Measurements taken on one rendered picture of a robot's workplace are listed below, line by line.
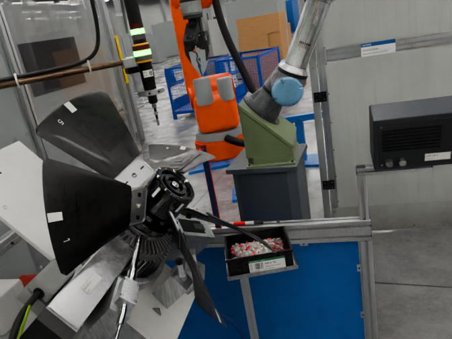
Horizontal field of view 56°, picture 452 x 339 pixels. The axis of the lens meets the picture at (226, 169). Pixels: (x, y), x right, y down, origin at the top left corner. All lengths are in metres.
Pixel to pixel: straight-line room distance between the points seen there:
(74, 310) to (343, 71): 2.32
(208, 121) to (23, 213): 3.98
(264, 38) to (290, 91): 7.50
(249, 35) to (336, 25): 6.45
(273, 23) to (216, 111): 4.32
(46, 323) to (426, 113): 1.14
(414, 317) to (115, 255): 1.81
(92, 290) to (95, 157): 0.35
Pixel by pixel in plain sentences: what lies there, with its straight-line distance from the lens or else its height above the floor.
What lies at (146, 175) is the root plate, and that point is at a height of 1.25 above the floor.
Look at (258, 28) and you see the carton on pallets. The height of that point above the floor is 1.35.
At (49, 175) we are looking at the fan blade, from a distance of 0.88.
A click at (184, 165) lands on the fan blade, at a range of 1.25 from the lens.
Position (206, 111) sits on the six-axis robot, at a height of 0.65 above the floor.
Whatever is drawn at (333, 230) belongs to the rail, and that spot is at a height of 0.83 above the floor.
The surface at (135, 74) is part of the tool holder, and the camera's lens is 1.11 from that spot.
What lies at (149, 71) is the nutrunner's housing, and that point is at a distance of 1.12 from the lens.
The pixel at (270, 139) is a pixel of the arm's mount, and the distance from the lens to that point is 1.71.
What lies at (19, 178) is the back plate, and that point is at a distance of 1.26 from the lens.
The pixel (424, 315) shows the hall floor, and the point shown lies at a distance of 2.54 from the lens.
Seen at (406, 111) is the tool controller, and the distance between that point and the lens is 1.42.
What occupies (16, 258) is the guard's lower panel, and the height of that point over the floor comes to 0.91.
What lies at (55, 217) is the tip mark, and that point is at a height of 1.29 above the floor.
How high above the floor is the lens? 1.59
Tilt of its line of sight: 19 degrees down
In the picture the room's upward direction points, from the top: 10 degrees counter-clockwise
